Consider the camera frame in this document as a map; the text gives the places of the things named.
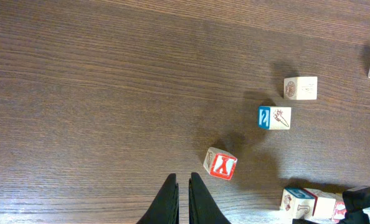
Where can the blue-sided wooden block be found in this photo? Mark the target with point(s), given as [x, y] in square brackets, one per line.
[300, 88]

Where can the red y block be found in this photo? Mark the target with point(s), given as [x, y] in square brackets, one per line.
[339, 209]
[219, 163]

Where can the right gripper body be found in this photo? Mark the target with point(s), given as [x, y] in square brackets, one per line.
[357, 202]

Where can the wooden block green side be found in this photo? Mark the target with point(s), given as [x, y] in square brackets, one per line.
[324, 203]

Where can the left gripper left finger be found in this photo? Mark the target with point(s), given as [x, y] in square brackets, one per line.
[164, 209]

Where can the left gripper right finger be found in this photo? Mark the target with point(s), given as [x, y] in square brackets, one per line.
[202, 207]

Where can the wooden block yellow side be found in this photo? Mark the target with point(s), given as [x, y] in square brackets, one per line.
[297, 203]

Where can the wooden block ice cream picture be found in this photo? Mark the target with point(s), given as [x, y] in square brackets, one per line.
[274, 117]

